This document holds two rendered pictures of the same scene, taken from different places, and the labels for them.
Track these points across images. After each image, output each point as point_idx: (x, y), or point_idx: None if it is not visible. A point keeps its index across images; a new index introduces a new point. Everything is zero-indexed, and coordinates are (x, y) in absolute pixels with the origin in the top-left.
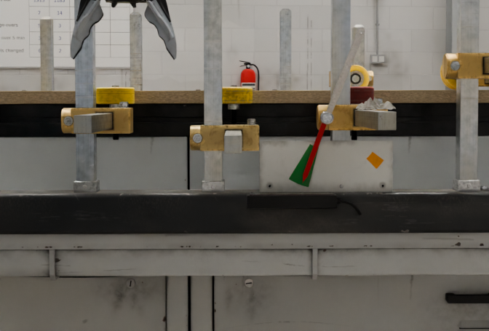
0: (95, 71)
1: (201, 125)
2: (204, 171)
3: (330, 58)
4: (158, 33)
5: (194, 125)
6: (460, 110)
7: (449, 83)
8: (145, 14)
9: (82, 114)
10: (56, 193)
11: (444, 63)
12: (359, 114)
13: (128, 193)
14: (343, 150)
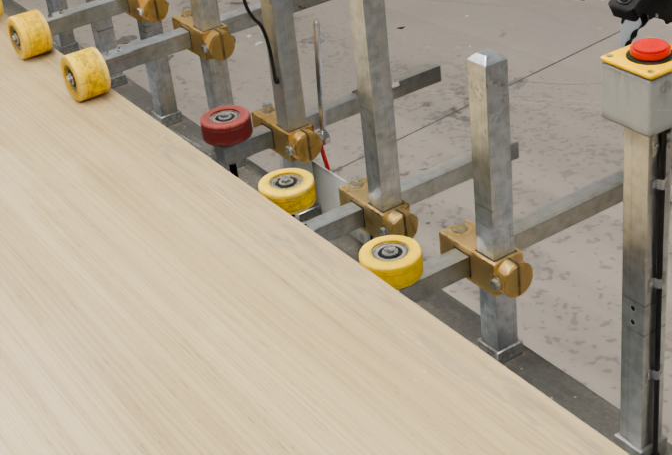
0: (474, 202)
1: (407, 203)
2: None
3: (282, 79)
4: (636, 34)
5: (403, 211)
6: (230, 84)
7: (109, 88)
8: (647, 21)
9: (592, 197)
10: (544, 361)
11: (223, 43)
12: (336, 109)
13: (478, 315)
14: None
